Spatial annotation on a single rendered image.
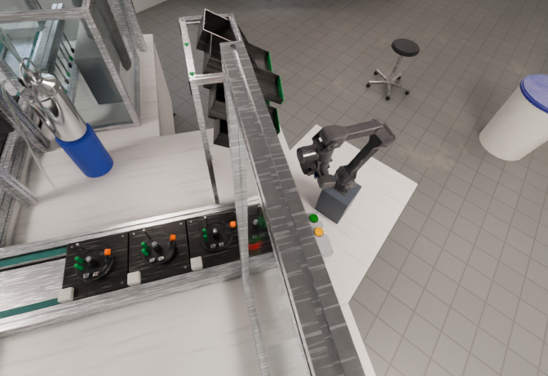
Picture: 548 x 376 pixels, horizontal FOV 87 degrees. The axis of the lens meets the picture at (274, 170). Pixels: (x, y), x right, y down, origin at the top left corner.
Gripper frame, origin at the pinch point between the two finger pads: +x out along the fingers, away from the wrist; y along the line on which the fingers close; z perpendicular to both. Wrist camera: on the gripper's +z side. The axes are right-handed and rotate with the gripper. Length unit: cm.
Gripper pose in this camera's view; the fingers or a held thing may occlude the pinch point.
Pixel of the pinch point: (317, 173)
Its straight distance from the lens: 117.8
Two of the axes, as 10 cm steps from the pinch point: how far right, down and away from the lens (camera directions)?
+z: -9.6, 1.7, -2.1
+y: 2.6, 8.0, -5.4
